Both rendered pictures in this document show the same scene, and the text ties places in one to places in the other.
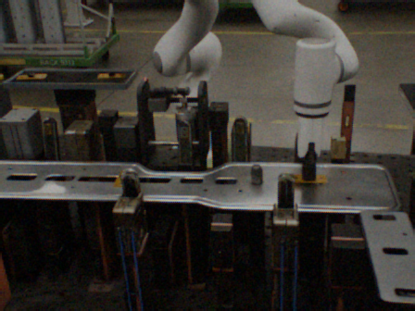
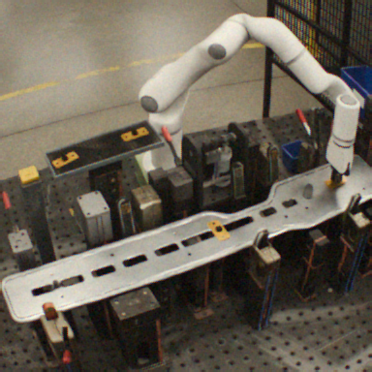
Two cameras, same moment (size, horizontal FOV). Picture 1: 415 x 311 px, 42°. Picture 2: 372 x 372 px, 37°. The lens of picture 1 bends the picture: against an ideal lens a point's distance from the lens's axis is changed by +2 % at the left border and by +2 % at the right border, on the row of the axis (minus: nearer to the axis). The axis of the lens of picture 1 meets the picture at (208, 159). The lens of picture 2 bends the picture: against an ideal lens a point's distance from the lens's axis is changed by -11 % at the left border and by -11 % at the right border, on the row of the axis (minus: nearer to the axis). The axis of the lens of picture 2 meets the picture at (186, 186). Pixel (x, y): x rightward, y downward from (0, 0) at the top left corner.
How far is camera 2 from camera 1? 1.26 m
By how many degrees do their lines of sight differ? 32
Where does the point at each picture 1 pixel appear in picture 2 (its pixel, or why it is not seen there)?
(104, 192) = (219, 248)
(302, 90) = (346, 132)
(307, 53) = (351, 111)
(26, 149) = (108, 232)
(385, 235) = not seen: outside the picture
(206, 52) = not seen: hidden behind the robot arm
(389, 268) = not seen: outside the picture
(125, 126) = (184, 181)
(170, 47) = (168, 91)
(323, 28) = (339, 85)
